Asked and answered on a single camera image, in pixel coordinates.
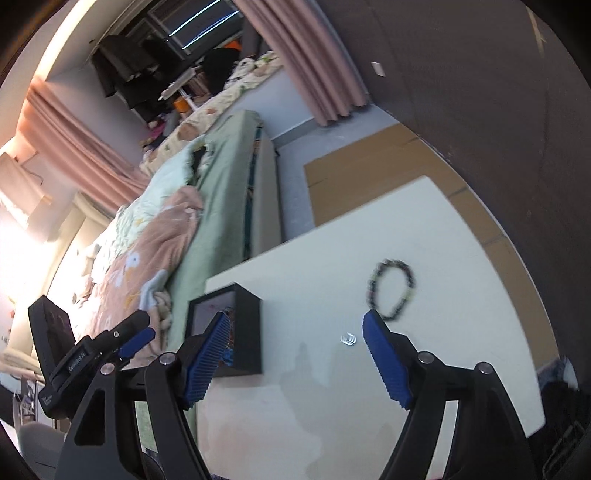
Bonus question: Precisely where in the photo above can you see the bed with green sheet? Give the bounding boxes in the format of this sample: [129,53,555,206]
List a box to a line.
[164,110,283,416]

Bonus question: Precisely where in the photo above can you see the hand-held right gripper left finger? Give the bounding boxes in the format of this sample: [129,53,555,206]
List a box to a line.
[54,311,232,480]

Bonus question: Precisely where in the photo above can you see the printed window seat cushion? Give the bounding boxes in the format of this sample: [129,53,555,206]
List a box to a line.
[140,52,286,177]

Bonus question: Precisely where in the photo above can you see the pink curtain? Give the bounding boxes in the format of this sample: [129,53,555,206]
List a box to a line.
[18,78,149,219]
[232,0,371,128]

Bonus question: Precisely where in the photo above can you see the black gift box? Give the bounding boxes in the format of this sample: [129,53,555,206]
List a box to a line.
[187,283,264,379]

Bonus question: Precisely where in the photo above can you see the hanging dark clothes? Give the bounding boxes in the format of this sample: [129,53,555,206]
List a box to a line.
[91,31,186,121]

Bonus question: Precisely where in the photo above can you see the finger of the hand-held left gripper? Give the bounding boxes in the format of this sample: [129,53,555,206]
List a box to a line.
[115,327,157,361]
[90,310,151,352]

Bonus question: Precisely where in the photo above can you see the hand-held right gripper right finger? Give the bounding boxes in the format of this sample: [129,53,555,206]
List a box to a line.
[361,310,529,480]

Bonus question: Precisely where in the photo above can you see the pink floral fleece blanket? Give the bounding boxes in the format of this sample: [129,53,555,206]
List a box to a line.
[88,186,205,344]

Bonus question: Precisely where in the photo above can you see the black bag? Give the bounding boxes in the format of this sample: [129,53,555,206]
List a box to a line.
[203,46,241,93]

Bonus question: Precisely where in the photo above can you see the flat cardboard sheet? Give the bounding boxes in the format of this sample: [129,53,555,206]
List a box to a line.
[304,122,540,370]

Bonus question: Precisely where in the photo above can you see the window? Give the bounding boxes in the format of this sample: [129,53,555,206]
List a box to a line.
[147,0,245,62]

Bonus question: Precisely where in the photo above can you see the dark beaded bracelet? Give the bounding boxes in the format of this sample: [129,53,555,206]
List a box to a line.
[366,259,417,321]

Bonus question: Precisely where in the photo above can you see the cream headboard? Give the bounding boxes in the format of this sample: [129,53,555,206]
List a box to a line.
[8,191,122,366]

